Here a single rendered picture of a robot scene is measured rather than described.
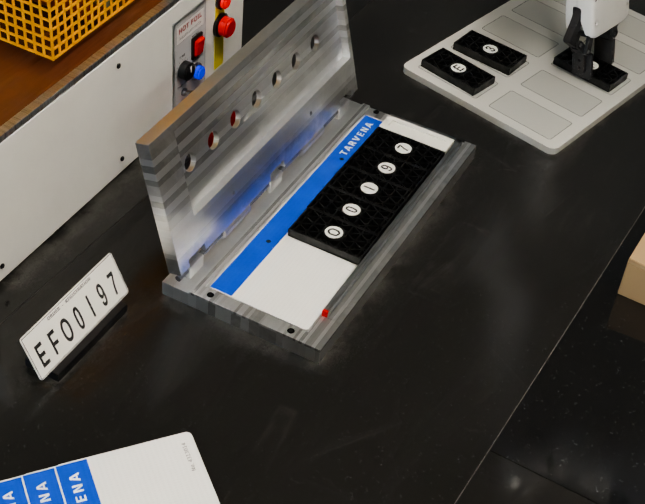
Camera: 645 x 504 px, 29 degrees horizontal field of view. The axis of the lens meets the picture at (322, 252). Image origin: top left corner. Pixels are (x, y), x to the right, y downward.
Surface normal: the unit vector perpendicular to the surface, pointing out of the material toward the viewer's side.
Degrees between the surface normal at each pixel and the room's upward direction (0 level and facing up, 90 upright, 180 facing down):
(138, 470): 0
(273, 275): 0
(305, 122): 76
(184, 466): 0
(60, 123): 90
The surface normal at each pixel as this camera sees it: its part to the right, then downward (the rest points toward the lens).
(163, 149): 0.87, 0.18
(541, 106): 0.07, -0.74
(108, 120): 0.88, 0.37
